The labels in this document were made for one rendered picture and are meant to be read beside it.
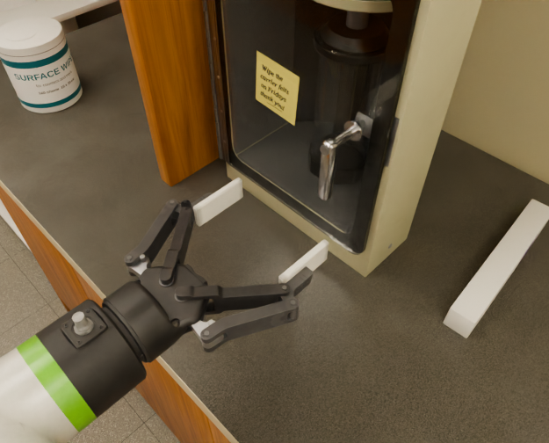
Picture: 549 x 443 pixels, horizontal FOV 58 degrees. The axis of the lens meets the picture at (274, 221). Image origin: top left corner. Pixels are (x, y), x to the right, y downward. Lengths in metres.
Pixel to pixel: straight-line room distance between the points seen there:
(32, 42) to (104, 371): 0.77
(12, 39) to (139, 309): 0.76
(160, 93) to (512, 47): 0.60
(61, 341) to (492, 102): 0.84
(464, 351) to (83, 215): 0.64
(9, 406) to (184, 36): 0.55
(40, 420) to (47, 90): 0.79
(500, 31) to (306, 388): 0.67
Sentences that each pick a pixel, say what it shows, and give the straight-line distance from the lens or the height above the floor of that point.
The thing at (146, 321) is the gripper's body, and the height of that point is 1.17.
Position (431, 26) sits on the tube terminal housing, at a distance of 0.52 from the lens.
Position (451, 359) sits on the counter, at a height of 0.94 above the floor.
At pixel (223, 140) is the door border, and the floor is 1.04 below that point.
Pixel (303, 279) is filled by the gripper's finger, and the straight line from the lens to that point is 0.50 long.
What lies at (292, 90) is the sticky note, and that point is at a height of 1.21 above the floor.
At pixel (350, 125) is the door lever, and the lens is 0.59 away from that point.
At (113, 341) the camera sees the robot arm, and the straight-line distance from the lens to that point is 0.45.
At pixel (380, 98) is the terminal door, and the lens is 0.55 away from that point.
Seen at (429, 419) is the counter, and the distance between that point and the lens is 0.69.
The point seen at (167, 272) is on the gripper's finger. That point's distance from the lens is 0.50.
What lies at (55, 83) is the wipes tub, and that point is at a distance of 1.12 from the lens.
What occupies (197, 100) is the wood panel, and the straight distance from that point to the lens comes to 0.85.
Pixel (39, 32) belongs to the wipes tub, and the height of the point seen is 1.09.
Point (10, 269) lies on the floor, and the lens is 2.19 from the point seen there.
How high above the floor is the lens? 1.56
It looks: 48 degrees down
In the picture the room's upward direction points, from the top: straight up
